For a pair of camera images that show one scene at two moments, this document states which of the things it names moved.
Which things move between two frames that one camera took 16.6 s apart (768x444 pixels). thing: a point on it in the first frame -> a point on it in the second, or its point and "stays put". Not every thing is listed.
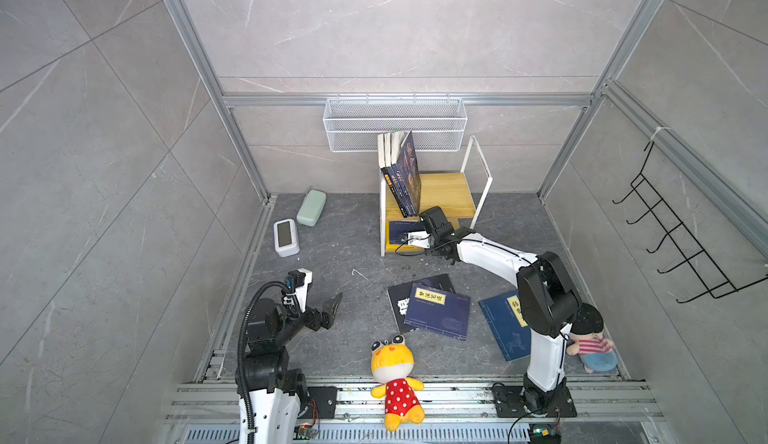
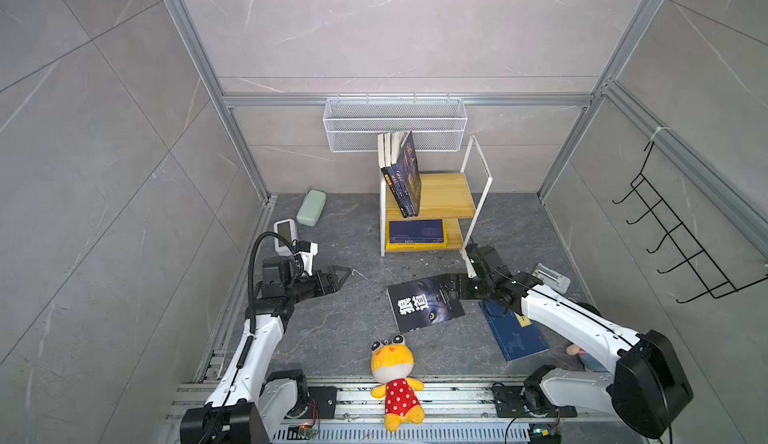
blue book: x=504 y=316 stays put
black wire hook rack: x=714 y=282 stays put
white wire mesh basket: x=354 y=124 stays put
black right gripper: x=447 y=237 -> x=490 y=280
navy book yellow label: x=438 y=311 -> x=416 y=231
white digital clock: x=286 y=237 stays put
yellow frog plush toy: x=391 y=364 stays put
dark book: x=400 y=295 stays put
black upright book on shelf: x=386 y=171 stays put
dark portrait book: x=409 y=168 -> x=395 y=175
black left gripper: x=325 y=316 -> x=332 y=286
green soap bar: x=312 y=208 stays put
